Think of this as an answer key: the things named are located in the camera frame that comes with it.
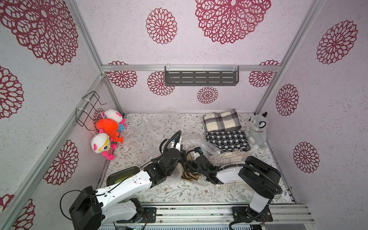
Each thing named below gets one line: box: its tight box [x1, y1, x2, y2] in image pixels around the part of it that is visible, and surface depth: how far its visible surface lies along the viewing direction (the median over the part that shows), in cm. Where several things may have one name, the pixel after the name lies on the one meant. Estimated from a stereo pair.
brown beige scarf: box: [180, 171, 208, 182], surface depth 87 cm
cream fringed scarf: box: [208, 149, 248, 168], surface depth 92 cm
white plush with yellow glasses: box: [91, 128, 118, 161], surface depth 82 cm
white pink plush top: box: [102, 108, 127, 128], surface depth 97 cm
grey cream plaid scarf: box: [203, 108, 242, 132], surface depth 110 cm
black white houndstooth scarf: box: [205, 130, 251, 151], surface depth 99 cm
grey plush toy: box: [245, 111, 268, 149], surface depth 97 cm
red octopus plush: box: [96, 118, 125, 144], surface depth 91 cm
